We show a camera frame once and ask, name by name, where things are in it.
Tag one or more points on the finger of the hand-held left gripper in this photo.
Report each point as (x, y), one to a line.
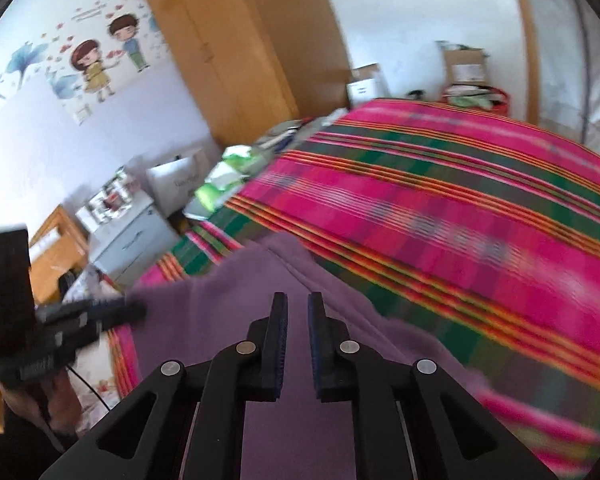
(125, 314)
(100, 307)

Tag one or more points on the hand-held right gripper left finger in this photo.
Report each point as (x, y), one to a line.
(279, 345)

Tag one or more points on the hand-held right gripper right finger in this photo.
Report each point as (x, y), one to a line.
(316, 345)

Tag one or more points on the purple fleece garment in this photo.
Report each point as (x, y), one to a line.
(220, 300)

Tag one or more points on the person's left hand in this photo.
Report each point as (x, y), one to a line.
(60, 405)

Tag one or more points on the white floral cloth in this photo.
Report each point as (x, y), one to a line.
(95, 360)

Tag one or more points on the white nightstand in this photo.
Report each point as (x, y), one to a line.
(130, 247)

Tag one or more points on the white paper bag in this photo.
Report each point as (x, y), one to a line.
(177, 182)

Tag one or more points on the person's dark clothing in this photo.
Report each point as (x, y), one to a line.
(5, 455)

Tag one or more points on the pink plaid bed blanket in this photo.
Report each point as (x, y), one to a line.
(455, 220)

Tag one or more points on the green packets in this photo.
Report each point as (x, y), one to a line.
(235, 157)

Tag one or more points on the pile of books and papers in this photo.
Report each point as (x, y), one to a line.
(300, 132)

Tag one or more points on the white box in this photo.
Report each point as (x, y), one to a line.
(367, 90)

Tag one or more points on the wooden wardrobe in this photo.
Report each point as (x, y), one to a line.
(260, 50)

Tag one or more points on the red plastic basket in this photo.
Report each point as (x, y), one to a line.
(502, 100)

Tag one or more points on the brown cardboard box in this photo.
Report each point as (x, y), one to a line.
(465, 70)

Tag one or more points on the clear plastic curtain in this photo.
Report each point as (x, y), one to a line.
(560, 60)

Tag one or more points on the wooden furniture frame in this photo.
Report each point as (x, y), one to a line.
(55, 260)

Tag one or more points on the cartoon wall sticker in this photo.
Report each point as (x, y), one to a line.
(92, 65)

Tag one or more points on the wooden door frame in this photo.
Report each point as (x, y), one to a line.
(527, 50)

